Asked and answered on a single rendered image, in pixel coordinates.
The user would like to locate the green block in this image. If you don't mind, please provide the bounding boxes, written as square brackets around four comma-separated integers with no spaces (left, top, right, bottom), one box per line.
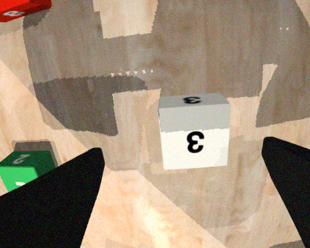
[0,151,56,192]

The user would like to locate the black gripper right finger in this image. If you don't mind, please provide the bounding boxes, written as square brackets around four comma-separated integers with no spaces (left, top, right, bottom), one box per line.
[262,137,310,248]

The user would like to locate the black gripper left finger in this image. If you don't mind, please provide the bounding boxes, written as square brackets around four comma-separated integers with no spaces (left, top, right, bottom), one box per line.
[0,147,105,248]

